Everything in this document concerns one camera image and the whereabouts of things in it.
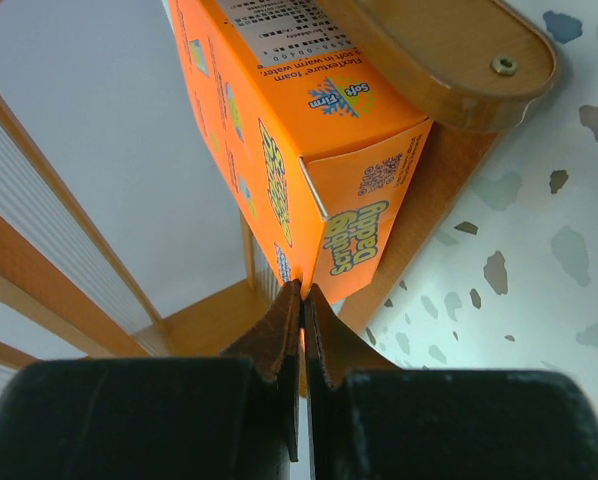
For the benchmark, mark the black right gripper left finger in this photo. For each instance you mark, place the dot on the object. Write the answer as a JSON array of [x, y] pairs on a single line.
[[230, 416]]

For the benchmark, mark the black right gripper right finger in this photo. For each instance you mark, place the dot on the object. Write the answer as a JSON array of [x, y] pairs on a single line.
[[370, 419]]

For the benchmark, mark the wooden shelf rack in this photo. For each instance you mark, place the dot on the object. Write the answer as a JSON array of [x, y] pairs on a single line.
[[113, 214]]

